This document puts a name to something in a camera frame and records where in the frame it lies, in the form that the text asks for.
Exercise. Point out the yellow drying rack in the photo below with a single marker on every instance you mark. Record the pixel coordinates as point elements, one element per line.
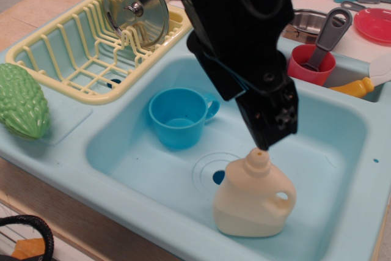
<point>78,55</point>

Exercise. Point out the small steel pot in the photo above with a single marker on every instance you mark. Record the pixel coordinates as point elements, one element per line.
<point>306,25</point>

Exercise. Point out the grey spatula in cup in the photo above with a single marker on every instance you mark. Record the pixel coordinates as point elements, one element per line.
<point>328,38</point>

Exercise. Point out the steel pot lid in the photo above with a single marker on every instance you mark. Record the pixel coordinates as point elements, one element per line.
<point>150,18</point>

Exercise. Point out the orange paper piece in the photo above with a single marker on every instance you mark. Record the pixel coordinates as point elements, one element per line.
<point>25,249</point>

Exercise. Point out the red cup in holder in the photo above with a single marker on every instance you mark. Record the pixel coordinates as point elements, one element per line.
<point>301,55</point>

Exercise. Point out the blue cup in sink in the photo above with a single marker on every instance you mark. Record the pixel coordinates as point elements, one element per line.
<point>179,116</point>

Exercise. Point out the red plate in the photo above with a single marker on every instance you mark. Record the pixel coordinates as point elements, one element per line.
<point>374,23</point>

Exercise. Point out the cream detergent bottle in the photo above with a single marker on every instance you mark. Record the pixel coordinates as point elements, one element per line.
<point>254,199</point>

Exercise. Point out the white utensil at edge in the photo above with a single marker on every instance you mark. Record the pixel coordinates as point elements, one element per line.
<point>379,70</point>

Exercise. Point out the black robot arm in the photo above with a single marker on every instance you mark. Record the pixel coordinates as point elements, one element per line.
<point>235,41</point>

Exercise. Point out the light blue toy sink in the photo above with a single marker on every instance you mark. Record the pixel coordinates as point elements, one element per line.
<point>109,158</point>

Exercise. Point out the green bitter gourd toy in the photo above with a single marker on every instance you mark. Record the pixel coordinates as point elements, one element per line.
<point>24,108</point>

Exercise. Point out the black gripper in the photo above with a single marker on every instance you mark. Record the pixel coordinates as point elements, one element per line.
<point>236,43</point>

